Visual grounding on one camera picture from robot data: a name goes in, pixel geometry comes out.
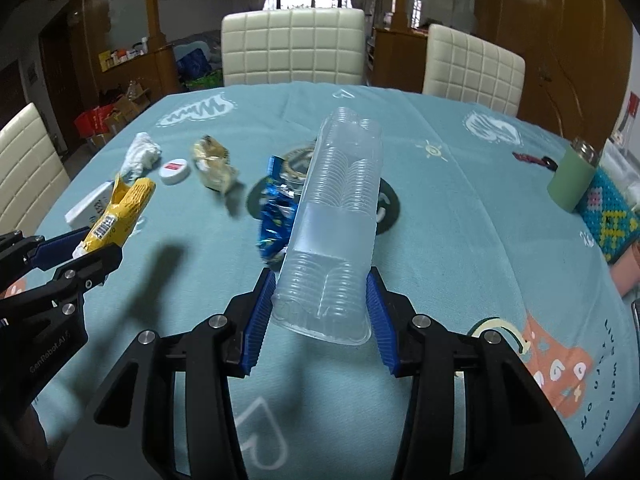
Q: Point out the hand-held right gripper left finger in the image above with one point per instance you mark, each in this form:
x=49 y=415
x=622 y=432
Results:
x=257 y=320

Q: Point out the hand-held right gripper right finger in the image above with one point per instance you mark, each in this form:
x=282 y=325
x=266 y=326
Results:
x=382 y=320

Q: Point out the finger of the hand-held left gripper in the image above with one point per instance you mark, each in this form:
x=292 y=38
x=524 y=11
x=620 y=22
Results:
x=55 y=251
x=95 y=267

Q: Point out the small white carton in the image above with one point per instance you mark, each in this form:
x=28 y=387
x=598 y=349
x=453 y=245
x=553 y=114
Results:
x=87 y=207

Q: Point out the yellow snack wrapper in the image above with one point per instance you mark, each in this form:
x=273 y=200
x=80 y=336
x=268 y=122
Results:
x=122 y=205

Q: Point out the blue foil wrapper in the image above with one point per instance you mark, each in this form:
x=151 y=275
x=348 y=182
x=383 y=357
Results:
x=275 y=220

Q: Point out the white tissue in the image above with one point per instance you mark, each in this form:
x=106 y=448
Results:
x=142 y=152

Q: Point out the white bottle cap red label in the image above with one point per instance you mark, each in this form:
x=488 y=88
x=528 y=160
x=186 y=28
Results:
x=175 y=171

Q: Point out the beige packet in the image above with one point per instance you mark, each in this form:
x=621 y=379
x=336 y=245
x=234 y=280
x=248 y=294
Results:
x=215 y=167

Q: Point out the cream quilted dining chair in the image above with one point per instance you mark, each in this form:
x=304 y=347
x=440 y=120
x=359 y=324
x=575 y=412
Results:
x=27 y=170
x=292 y=47
x=472 y=72

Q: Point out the teal printed tablecloth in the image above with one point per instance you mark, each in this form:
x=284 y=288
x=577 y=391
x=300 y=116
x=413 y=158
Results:
x=450 y=260

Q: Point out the red box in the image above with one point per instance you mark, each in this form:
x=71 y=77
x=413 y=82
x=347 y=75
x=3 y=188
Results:
x=92 y=120

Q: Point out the pile of cardboard boxes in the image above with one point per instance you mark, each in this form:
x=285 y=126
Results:
x=127 y=107

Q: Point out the wooden partition cabinet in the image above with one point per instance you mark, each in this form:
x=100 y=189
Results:
x=162 y=72

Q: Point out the row of bottles and packets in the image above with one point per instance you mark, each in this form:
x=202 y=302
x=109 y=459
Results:
x=122 y=55

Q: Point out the green patterned bag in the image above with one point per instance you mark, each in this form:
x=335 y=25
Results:
x=205 y=81

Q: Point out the small red black item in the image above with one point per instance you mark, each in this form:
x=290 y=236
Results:
x=532 y=158

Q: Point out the blue bag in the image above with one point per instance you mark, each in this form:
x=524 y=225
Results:
x=192 y=62

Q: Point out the green cup with metal top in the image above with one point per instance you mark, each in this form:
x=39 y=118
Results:
x=570 y=182

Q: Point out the colourful crochet mat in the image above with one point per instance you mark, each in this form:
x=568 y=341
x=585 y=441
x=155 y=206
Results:
x=612 y=220

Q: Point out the pink container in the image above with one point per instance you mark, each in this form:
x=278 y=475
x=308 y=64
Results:
x=629 y=272

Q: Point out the glossy wooden door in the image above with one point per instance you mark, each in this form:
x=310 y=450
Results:
x=560 y=50

